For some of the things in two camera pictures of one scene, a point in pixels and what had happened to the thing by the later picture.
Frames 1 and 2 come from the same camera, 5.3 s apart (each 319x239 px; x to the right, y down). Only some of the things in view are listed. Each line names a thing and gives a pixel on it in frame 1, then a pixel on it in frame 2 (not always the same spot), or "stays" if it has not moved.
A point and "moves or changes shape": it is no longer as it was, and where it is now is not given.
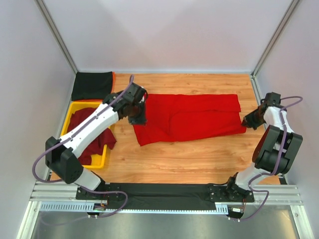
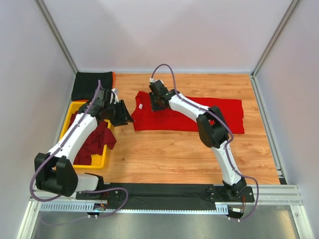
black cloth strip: [167, 196] stays
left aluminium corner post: [57, 34] stays
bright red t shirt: [172, 117] moves or changes shape
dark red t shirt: [107, 138] stays
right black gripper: [251, 120] → [156, 101]
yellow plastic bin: [98, 159] stays
